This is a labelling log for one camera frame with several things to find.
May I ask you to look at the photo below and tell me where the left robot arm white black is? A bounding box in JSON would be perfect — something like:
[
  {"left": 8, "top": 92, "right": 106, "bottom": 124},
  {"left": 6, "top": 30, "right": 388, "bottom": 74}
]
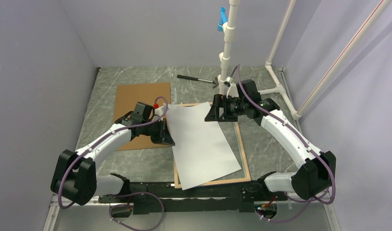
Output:
[{"left": 50, "top": 102, "right": 175, "bottom": 209}]

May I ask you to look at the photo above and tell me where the printed photo with white border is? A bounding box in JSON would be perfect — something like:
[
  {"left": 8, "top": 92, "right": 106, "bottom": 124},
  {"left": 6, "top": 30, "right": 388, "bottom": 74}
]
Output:
[{"left": 165, "top": 102, "right": 242, "bottom": 191}]

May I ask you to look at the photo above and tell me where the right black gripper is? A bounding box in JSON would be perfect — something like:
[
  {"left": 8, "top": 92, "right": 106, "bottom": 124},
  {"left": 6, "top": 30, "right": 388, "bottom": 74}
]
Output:
[{"left": 205, "top": 94, "right": 248, "bottom": 122}]

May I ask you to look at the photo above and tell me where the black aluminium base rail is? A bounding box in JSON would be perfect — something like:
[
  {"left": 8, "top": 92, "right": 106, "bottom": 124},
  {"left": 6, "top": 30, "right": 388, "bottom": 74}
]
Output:
[{"left": 49, "top": 180, "right": 330, "bottom": 215}]

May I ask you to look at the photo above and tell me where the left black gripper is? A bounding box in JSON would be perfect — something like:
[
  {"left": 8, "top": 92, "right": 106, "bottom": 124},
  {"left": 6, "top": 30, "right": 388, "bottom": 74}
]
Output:
[{"left": 142, "top": 118, "right": 175, "bottom": 146}]

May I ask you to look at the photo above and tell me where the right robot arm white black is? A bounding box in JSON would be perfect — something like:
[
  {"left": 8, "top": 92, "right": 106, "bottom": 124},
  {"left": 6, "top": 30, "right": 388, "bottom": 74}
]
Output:
[{"left": 204, "top": 79, "right": 336, "bottom": 204}]

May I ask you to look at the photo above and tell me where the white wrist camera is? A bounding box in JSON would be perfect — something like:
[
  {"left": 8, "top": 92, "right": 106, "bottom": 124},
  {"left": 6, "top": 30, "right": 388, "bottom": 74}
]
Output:
[
  {"left": 153, "top": 103, "right": 169, "bottom": 118},
  {"left": 224, "top": 77, "right": 239, "bottom": 98}
]

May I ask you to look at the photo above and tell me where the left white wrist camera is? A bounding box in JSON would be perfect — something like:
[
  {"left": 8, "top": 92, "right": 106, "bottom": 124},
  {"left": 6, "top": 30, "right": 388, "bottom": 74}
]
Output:
[{"left": 153, "top": 103, "right": 169, "bottom": 118}]

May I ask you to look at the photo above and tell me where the black handled hammer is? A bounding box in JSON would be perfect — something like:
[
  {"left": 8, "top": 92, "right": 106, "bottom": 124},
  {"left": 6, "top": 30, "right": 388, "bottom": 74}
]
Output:
[{"left": 177, "top": 75, "right": 218, "bottom": 89}]

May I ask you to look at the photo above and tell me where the blue pipe fitting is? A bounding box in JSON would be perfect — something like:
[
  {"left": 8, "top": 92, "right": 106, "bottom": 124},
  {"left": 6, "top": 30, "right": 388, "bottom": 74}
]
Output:
[{"left": 217, "top": 7, "right": 228, "bottom": 32}]

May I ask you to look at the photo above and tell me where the brown cardboard backing board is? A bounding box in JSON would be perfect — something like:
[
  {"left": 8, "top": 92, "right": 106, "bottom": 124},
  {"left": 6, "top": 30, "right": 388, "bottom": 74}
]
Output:
[{"left": 113, "top": 82, "right": 171, "bottom": 151}]

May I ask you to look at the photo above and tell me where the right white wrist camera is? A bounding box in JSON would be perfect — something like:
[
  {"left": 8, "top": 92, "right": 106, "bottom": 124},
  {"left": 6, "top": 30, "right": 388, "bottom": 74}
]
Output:
[{"left": 224, "top": 77, "right": 239, "bottom": 98}]

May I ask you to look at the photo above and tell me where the blue wooden picture frame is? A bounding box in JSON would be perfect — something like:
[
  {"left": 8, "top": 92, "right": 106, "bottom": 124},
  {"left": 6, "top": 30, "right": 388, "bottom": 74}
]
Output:
[{"left": 171, "top": 102, "right": 252, "bottom": 189}]

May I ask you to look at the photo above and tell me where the white PVC pipe stand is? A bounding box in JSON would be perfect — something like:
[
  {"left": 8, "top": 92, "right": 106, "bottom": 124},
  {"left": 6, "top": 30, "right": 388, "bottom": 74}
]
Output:
[{"left": 218, "top": 0, "right": 391, "bottom": 120}]

